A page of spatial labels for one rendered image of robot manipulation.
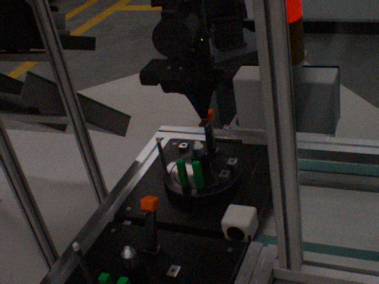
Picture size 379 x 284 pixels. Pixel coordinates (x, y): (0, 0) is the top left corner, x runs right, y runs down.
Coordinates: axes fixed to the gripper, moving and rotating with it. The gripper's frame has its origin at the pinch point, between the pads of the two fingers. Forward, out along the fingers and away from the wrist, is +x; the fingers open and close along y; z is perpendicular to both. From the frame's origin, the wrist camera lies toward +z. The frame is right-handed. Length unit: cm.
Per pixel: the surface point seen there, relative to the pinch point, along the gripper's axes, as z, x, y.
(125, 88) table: -48, 24, -47
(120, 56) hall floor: -257, 107, -186
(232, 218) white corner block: 15.0, 11.8, 9.0
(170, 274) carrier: 29.0, 10.5, 4.9
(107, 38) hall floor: -294, 106, -219
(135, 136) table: -23.6, 24.3, -30.8
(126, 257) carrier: 30.6, 6.8, 0.1
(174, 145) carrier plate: -5.4, 13.5, -9.8
